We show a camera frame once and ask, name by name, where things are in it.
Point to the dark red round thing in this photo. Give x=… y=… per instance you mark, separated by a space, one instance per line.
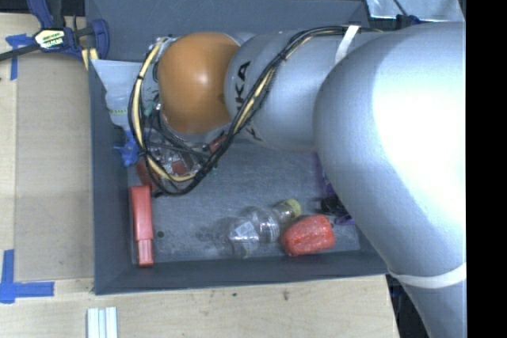
x=145 y=173

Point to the blue toy animal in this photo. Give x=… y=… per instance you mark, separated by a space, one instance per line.
x=128 y=152

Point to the clear plastic bottle white label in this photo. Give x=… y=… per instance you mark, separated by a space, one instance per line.
x=117 y=108

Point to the clear plastic bottle yellow cap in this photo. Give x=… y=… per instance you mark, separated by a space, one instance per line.
x=253 y=229

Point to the pale wood flat board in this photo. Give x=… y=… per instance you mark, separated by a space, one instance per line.
x=51 y=170

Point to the red rough sponge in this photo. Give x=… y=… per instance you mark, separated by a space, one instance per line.
x=309 y=235

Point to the grey metal bin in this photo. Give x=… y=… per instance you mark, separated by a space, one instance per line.
x=222 y=12

